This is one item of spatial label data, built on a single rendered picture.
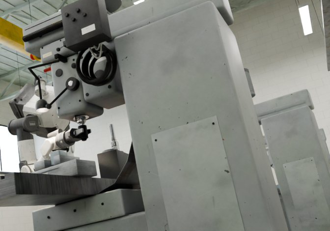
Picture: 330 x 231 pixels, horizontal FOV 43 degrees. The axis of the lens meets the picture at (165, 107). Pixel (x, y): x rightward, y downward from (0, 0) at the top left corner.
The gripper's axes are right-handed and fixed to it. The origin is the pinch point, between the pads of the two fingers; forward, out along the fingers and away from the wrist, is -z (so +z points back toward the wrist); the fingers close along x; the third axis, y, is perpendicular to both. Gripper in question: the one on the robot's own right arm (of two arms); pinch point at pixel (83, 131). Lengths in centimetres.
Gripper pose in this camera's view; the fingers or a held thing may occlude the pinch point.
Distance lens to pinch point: 224.2
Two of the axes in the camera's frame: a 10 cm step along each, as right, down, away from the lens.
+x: 6.0, 1.1, 7.9
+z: -7.8, 3.2, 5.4
